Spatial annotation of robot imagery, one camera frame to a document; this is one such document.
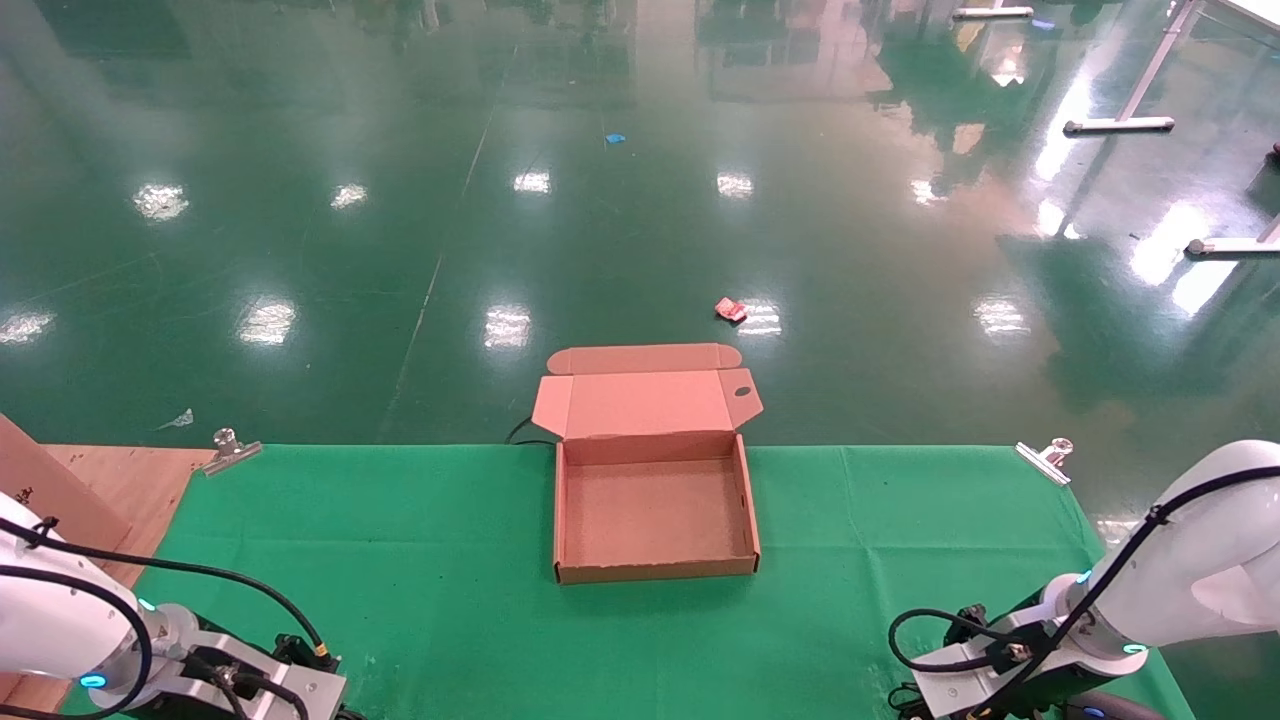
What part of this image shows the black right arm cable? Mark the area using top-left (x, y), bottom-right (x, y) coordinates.
top-left (888, 465), bottom-right (1280, 720)

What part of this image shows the white metal table leg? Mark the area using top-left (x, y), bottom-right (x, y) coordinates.
top-left (1063, 0), bottom-right (1201, 137)
top-left (1185, 212), bottom-right (1280, 259)

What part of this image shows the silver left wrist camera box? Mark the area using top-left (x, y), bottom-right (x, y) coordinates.
top-left (150, 640), bottom-right (349, 720)

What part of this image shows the green table cloth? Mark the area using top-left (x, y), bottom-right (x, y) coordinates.
top-left (60, 443), bottom-right (1197, 720)

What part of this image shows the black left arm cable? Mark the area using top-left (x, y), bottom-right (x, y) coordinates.
top-left (0, 515), bottom-right (333, 720)

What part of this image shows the flat open cardboard box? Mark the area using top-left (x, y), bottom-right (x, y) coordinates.
top-left (530, 343), bottom-right (765, 586)

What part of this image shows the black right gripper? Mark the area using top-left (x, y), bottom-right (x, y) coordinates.
top-left (1000, 660), bottom-right (1167, 720)

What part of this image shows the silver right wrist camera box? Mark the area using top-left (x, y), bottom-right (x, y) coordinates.
top-left (915, 640), bottom-right (1053, 720)

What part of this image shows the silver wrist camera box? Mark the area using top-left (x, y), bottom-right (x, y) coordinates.
top-left (150, 640), bottom-right (349, 720)
top-left (915, 640), bottom-right (1053, 720)

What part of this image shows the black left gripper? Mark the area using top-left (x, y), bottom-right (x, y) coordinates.
top-left (180, 615), bottom-right (282, 667)

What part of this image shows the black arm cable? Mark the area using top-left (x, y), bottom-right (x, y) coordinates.
top-left (0, 515), bottom-right (333, 720)
top-left (888, 465), bottom-right (1280, 720)

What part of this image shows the metal binder clip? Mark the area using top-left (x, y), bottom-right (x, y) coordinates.
top-left (1015, 437), bottom-right (1077, 488)
top-left (200, 428), bottom-right (264, 478)

